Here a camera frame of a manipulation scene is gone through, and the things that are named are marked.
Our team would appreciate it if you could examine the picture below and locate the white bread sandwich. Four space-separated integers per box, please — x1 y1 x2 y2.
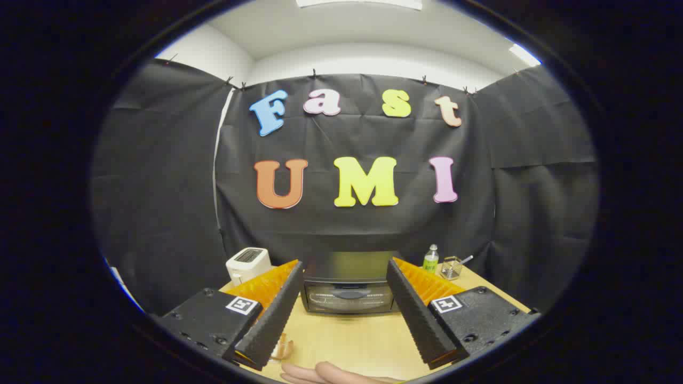
271 333 295 362

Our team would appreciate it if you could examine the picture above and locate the ceiling light panel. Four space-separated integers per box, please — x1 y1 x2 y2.
296 0 423 10
509 44 542 67

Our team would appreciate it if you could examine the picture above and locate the wire mesh basket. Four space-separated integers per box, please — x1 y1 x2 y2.
440 256 464 281

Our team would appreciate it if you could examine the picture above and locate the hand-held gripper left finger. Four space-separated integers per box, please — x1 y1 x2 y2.
157 260 305 371

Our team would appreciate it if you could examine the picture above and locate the black toaster oven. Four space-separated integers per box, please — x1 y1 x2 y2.
300 251 403 314

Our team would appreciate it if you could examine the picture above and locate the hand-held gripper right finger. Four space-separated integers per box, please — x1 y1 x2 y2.
385 257 541 370

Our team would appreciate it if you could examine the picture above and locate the white pop-up toaster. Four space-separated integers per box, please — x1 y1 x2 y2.
226 247 273 286

